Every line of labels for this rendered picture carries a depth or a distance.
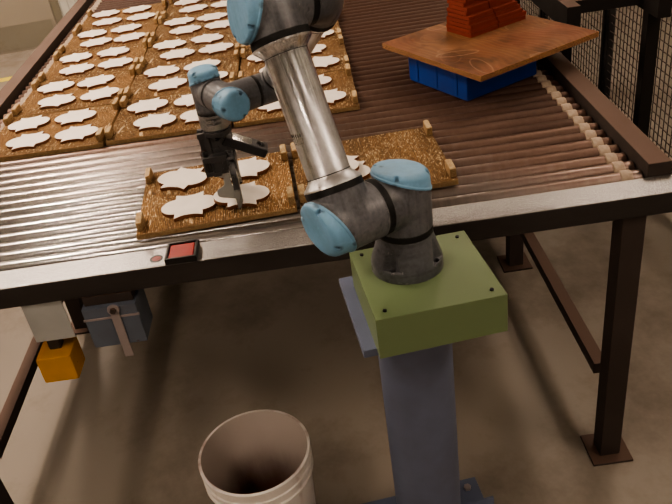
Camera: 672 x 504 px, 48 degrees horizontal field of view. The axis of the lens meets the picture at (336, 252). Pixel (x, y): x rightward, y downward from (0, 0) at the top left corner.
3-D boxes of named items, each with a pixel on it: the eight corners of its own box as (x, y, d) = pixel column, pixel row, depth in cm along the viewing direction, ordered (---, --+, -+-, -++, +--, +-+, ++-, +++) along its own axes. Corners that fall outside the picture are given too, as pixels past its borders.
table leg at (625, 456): (633, 461, 226) (665, 218, 180) (593, 466, 226) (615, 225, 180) (617, 431, 236) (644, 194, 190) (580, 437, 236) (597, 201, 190)
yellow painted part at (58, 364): (79, 378, 194) (49, 306, 181) (45, 383, 194) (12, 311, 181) (86, 358, 201) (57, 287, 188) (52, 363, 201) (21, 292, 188)
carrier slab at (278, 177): (297, 212, 191) (296, 207, 190) (137, 240, 190) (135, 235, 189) (287, 154, 221) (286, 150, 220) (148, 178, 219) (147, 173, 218)
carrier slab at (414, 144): (458, 184, 193) (458, 179, 192) (301, 211, 192) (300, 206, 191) (428, 131, 222) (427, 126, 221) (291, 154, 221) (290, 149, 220)
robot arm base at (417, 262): (455, 273, 154) (453, 232, 148) (385, 292, 151) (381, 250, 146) (427, 239, 166) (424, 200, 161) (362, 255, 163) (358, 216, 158)
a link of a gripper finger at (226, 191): (221, 211, 193) (214, 176, 192) (244, 207, 193) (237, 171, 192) (220, 212, 190) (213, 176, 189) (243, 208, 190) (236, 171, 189)
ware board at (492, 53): (598, 36, 242) (599, 31, 241) (480, 82, 222) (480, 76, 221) (491, 11, 279) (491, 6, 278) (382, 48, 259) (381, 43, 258)
